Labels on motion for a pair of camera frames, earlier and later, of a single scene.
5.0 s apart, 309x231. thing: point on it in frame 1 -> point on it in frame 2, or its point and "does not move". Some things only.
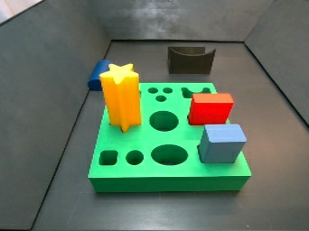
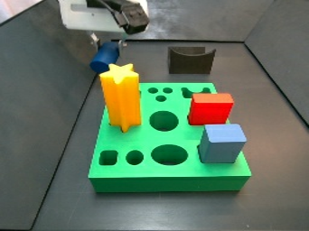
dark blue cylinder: x=100 y=68 -> x=104 y=57
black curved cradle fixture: x=190 y=60 does not move
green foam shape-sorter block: x=153 y=157 does not move
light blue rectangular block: x=221 y=143 does not move
